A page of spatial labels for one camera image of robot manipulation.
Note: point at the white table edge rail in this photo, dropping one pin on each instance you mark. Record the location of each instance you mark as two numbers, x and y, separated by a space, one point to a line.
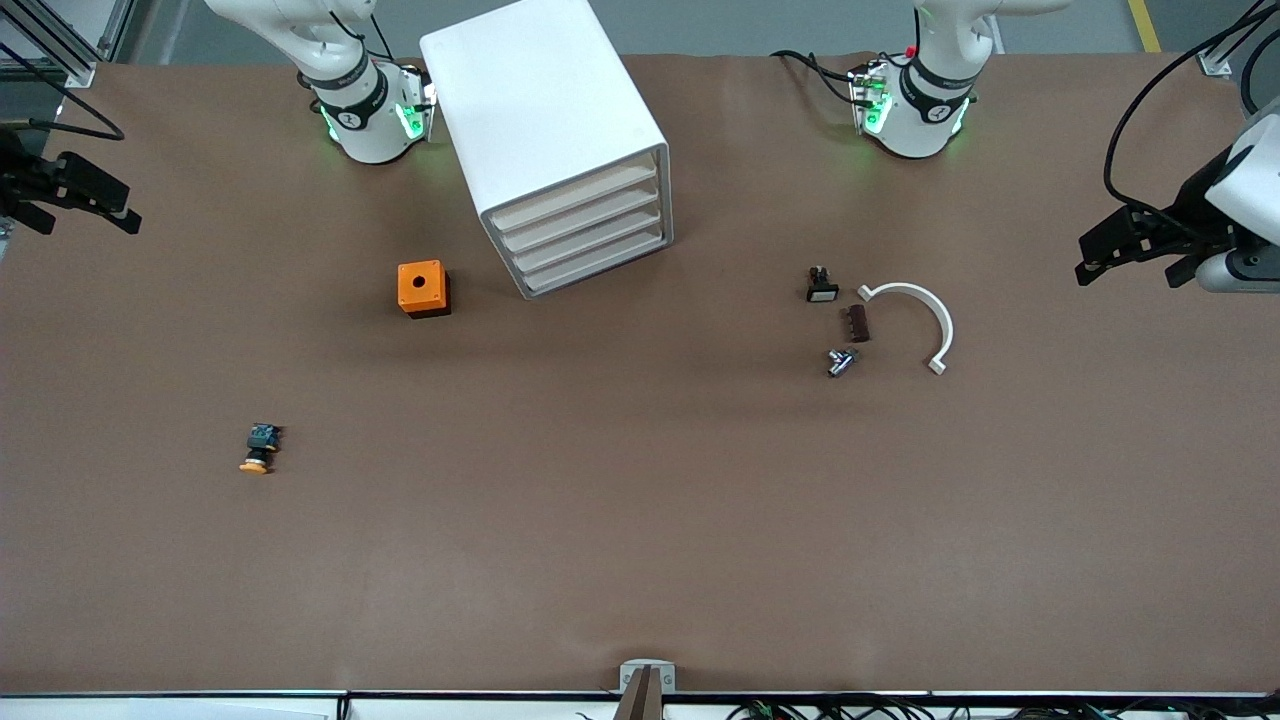
200 705

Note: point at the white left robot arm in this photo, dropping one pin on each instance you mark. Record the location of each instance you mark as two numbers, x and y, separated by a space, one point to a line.
930 100

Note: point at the aluminium frame profile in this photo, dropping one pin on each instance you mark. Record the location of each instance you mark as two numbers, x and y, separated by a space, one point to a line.
1215 62
60 40

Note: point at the chrome angle valve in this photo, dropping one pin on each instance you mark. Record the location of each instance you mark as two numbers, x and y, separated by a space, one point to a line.
840 362

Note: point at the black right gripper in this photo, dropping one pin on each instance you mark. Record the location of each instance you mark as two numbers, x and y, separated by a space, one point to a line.
30 182

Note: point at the orange mushroom pushbutton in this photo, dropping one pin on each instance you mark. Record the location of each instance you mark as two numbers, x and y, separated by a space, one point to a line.
260 448

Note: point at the square white-faced black pushbutton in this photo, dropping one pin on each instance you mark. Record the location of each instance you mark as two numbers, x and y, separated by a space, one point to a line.
822 288

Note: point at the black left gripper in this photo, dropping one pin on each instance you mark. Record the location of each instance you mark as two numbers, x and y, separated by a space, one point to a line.
1183 214

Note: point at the grey metal bracket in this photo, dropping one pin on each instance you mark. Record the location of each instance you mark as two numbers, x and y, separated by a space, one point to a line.
630 668

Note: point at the dark brown cylindrical capacitor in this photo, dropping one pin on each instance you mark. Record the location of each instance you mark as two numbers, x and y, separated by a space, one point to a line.
855 324

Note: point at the brown strut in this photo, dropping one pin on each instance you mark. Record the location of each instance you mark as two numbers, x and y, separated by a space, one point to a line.
640 700

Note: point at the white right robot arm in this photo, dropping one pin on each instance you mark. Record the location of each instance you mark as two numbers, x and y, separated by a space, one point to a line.
370 130

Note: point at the orange button enclosure box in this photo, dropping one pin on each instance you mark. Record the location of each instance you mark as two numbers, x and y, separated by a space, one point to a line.
420 285

